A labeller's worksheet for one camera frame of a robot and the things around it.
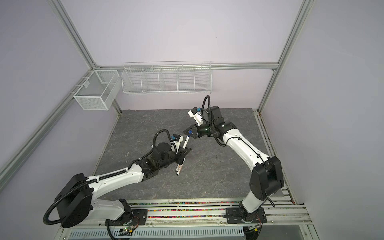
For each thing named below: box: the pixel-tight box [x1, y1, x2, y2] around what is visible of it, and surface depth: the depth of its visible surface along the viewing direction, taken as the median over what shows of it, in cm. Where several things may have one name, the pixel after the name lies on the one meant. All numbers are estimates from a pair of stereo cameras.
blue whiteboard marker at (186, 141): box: [182, 135, 190, 149], surface depth 77 cm
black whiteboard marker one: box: [175, 164, 183, 176], surface depth 91 cm
